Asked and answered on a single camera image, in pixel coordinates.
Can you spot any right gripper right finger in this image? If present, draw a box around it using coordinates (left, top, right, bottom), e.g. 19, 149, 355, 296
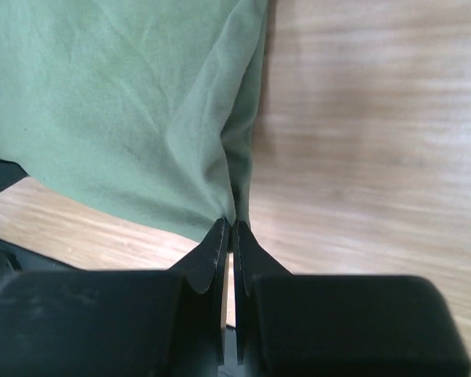
232, 221, 290, 365

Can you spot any green tank top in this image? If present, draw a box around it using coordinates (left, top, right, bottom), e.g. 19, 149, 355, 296
0, 1, 268, 241

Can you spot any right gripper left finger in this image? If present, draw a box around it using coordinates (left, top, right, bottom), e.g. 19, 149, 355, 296
170, 218, 231, 365

